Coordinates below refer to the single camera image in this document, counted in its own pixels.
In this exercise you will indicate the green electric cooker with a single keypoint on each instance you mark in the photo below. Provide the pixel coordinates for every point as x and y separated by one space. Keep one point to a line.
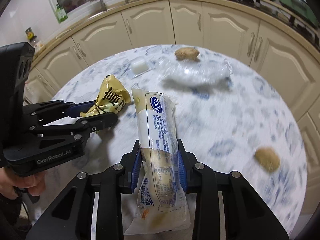
301 9

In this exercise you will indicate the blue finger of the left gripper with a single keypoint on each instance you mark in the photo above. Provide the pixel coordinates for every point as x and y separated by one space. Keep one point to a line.
54 136
55 110

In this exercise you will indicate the yellow wrapper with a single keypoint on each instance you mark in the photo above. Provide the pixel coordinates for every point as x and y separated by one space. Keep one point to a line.
112 97

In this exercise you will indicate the black gas stove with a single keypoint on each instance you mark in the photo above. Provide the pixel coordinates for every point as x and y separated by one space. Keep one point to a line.
288 17

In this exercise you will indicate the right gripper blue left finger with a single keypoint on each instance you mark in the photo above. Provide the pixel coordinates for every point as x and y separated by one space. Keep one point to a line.
131 163

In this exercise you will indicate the long clear snack package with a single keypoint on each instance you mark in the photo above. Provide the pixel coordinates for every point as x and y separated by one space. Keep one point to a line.
161 203

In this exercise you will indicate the person's left hand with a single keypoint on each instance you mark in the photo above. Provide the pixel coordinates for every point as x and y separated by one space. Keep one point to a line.
8 180

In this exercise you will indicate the brown bun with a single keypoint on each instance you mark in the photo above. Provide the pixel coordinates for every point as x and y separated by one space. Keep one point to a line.
267 158
187 53

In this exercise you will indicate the jar with yellow lid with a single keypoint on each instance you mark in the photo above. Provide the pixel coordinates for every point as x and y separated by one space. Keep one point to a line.
34 41

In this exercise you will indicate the round table with floral cloth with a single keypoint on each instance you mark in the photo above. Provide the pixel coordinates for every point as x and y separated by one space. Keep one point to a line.
222 125

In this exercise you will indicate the white block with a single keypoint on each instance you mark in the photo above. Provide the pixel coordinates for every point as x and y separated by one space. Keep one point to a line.
139 66

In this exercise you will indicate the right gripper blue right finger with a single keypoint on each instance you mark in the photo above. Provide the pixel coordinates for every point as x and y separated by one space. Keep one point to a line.
189 180

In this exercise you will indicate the green dish soap bottle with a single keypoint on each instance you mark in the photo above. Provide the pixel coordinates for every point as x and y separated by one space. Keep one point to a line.
60 14

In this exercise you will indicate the lower kitchen cabinets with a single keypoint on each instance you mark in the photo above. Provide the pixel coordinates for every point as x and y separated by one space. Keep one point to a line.
269 47

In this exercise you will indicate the clear plastic bag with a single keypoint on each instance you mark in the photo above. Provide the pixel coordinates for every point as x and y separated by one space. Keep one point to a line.
197 73

